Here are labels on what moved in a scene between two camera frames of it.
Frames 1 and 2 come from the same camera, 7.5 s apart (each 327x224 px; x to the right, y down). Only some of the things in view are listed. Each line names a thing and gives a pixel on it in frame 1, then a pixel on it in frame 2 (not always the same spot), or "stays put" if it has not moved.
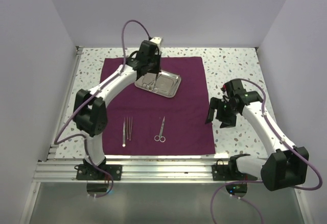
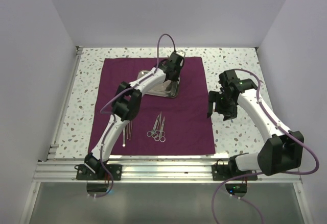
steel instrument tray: x=164 y=83 stays put
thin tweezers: x=126 y=130 stays put
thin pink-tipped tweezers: x=130 y=129 stays put
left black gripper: x=158 y=56 to x=176 y=78
